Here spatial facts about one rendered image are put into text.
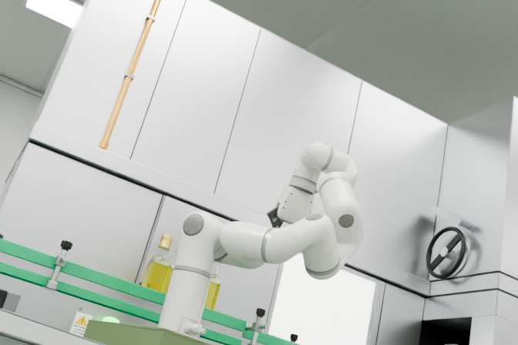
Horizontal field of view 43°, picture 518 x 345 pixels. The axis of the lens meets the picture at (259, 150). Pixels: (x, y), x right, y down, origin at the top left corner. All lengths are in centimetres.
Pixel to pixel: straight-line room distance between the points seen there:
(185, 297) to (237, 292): 71
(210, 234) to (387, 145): 135
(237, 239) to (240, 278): 73
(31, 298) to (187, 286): 43
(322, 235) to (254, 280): 83
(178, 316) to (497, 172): 154
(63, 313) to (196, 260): 40
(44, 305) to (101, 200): 51
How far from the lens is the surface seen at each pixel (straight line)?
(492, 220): 261
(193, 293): 157
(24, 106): 537
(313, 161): 179
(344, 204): 158
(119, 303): 185
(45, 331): 127
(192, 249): 159
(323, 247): 151
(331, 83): 271
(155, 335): 143
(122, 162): 220
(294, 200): 185
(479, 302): 253
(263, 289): 230
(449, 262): 270
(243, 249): 155
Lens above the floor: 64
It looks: 24 degrees up
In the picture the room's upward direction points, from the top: 15 degrees clockwise
